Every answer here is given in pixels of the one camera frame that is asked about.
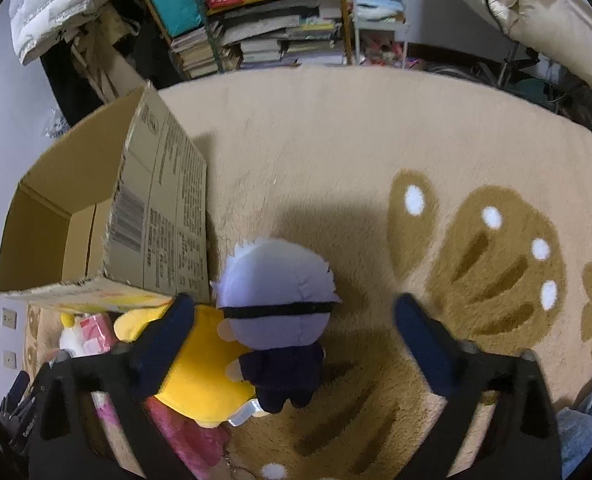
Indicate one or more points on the lower wall socket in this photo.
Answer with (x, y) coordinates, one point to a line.
(9, 359)

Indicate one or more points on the yellow plush toy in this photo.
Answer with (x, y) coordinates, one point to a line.
(181, 360)

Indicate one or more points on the wall socket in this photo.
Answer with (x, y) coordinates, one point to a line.
(9, 359)
(9, 318)

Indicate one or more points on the pink tissue pack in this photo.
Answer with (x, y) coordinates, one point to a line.
(98, 334)

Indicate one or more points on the beige hanging garment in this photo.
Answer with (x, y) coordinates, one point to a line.
(108, 72)

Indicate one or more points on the brown cardboard box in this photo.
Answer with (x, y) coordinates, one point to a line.
(112, 216)

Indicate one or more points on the white rolling cart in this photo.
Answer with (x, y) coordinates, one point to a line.
(380, 32)

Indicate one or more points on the blue jeans leg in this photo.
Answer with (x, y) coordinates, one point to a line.
(575, 431)

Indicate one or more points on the beige paw-print rug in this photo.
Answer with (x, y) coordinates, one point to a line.
(477, 202)

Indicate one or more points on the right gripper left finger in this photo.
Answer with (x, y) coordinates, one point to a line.
(64, 440)

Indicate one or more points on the white-haired blindfolded plush doll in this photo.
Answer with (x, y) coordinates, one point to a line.
(276, 298)

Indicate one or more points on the pink plush bear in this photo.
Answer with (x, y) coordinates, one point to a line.
(200, 449)

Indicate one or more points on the upper wall socket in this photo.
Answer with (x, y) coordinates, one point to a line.
(9, 318)

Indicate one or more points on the wooden bookshelf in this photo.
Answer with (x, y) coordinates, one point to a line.
(208, 37)

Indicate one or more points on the stack of books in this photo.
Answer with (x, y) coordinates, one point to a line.
(266, 34)

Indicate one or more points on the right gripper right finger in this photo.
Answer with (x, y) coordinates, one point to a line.
(521, 440)

